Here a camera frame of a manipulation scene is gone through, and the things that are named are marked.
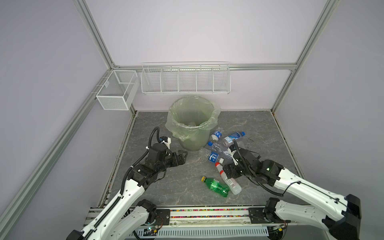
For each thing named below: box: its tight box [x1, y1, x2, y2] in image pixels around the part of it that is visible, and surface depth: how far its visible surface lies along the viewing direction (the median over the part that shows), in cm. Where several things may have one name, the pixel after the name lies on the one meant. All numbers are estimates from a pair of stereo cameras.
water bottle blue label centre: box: [208, 151, 220, 163], surface depth 91 cm
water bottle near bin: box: [211, 130, 222, 141], surface depth 103 cm
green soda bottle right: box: [200, 175, 230, 198], surface depth 80 cm
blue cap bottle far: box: [222, 131, 246, 148], surface depth 99 cm
